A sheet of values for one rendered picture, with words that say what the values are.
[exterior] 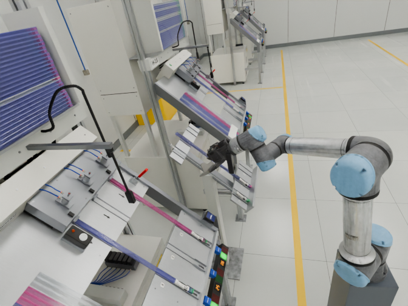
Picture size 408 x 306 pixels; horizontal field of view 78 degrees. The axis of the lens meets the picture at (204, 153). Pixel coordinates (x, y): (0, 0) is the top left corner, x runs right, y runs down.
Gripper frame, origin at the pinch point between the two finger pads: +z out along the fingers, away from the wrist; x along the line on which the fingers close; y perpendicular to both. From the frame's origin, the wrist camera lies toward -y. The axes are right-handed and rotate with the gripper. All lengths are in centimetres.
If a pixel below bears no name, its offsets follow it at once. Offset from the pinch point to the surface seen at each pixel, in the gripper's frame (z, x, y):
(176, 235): 8.8, 34.6, -5.6
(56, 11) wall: 122, -162, 169
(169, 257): 8.5, 44.2, -6.2
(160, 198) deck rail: 13.6, 21.6, 6.8
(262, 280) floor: 26, -1, -93
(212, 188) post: 10.9, -7.9, -17.1
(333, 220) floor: -17, -59, -119
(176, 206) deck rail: 10.5, 21.5, -0.7
